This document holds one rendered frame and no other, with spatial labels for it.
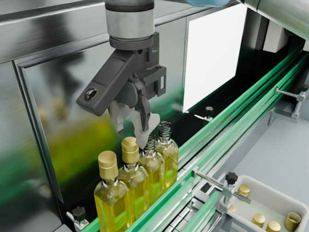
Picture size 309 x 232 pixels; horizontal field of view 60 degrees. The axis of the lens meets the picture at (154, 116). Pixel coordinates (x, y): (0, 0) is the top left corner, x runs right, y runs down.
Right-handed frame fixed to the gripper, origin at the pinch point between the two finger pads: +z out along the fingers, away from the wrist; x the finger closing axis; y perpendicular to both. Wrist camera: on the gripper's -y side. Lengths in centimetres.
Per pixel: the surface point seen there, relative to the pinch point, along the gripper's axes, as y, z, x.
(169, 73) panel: 28.9, -0.6, 12.1
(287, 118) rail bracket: 82, 32, -12
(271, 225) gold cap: 29, 36, -26
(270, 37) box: 116, 9, 13
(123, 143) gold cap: -1.1, 0.7, 0.3
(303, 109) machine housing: 104, 37, -15
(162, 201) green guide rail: 6.1, 21.1, -4.1
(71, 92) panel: -3.2, -7.6, 12.1
